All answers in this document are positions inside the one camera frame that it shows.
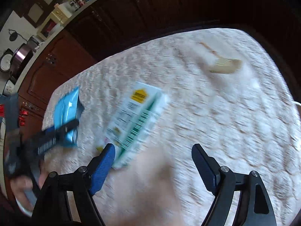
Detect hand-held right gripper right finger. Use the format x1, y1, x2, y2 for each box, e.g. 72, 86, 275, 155
191, 144, 278, 226

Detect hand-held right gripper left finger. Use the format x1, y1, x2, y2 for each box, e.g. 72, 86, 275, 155
32, 143, 116, 226

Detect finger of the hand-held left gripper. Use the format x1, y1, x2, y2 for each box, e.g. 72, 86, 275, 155
22, 119, 80, 157

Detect light blue packet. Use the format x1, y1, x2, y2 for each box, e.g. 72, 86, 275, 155
54, 87, 85, 149

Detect white drink carton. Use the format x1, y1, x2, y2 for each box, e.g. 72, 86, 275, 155
103, 81, 171, 170

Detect person's left hand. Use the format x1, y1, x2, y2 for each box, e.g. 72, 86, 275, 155
11, 160, 48, 204

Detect red cloth strip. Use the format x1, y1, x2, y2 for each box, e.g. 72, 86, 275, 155
19, 108, 29, 126

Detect pink quilted blanket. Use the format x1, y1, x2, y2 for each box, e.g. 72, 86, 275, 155
41, 27, 301, 226

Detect metal cooking pot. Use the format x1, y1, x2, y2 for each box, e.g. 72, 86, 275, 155
11, 35, 40, 78

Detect cream wooden box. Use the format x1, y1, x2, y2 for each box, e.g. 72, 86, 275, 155
53, 3, 73, 25

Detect dark wooden kitchen cabinets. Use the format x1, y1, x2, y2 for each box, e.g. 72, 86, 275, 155
5, 0, 301, 132

